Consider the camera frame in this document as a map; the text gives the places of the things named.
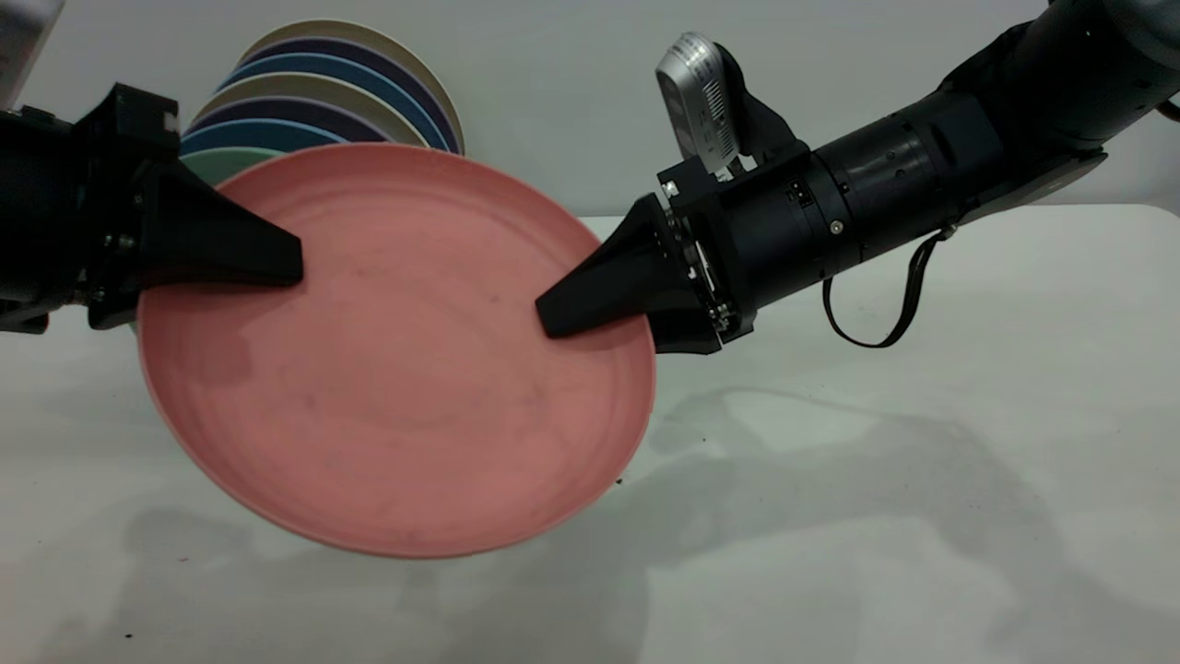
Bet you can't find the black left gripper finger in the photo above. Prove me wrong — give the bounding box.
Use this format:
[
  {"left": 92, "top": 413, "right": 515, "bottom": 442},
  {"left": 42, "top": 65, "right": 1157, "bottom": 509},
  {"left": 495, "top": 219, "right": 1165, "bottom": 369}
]
[{"left": 136, "top": 162, "right": 306, "bottom": 289}]

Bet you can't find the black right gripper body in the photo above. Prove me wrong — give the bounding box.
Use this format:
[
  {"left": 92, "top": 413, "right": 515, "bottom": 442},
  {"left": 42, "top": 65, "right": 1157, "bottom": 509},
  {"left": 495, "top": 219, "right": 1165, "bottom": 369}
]
[{"left": 656, "top": 143, "right": 838, "bottom": 344}]

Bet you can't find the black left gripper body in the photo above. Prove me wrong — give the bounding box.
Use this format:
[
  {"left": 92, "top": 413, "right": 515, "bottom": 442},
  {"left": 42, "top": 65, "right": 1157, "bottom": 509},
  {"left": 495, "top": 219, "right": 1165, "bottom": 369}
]
[{"left": 72, "top": 82, "right": 183, "bottom": 332}]

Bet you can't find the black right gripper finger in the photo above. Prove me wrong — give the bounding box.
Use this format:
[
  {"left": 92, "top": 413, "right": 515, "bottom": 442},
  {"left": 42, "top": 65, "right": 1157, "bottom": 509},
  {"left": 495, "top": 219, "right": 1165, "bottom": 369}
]
[
  {"left": 534, "top": 194, "right": 709, "bottom": 339},
  {"left": 650, "top": 311, "right": 724, "bottom": 357}
]

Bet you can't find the pink round plate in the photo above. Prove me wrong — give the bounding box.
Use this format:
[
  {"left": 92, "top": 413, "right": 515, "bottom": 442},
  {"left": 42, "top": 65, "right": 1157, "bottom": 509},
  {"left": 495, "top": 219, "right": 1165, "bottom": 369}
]
[{"left": 136, "top": 141, "right": 658, "bottom": 561}]

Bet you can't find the green round plate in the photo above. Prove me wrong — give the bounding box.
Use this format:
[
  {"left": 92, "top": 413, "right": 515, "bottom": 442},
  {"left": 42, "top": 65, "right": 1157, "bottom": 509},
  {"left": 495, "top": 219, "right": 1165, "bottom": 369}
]
[{"left": 180, "top": 147, "right": 283, "bottom": 187}]

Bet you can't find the blue round plate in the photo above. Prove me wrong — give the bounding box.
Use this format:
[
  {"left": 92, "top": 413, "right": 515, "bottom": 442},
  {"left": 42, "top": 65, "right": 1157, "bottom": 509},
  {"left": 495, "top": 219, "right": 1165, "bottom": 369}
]
[
  {"left": 179, "top": 119, "right": 359, "bottom": 160},
  {"left": 218, "top": 52, "right": 454, "bottom": 154}
]

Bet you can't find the dark purple round plate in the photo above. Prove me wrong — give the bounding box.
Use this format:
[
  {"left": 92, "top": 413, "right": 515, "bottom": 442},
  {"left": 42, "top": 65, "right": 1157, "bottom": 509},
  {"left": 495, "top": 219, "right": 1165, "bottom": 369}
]
[
  {"left": 190, "top": 97, "right": 399, "bottom": 147},
  {"left": 238, "top": 36, "right": 461, "bottom": 155}
]

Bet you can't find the beige round plate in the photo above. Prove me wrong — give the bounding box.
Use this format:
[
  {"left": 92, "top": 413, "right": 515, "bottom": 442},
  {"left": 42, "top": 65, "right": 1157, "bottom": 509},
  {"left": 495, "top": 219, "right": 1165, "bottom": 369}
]
[
  {"left": 191, "top": 72, "right": 432, "bottom": 150},
  {"left": 237, "top": 18, "right": 467, "bottom": 160}
]

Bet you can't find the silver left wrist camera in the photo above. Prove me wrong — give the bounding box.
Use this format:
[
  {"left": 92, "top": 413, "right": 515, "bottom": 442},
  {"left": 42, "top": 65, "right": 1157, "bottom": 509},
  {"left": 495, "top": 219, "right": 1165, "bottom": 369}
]
[{"left": 0, "top": 0, "right": 65, "bottom": 111}]

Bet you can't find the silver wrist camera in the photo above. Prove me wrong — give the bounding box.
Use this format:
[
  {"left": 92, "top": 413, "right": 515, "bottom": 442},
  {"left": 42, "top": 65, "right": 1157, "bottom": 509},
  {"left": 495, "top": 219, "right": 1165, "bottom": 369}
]
[
  {"left": 0, "top": 0, "right": 65, "bottom": 111},
  {"left": 655, "top": 31, "right": 810, "bottom": 179}
]

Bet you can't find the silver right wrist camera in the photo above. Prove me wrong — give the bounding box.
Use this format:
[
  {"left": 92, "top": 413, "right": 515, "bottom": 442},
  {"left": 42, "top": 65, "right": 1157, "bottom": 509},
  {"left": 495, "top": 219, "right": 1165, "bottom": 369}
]
[{"left": 655, "top": 31, "right": 810, "bottom": 179}]

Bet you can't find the black cable loop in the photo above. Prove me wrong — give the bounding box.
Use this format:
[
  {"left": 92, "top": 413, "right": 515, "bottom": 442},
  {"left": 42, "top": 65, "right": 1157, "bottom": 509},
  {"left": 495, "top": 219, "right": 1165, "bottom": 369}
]
[{"left": 822, "top": 225, "right": 957, "bottom": 350}]

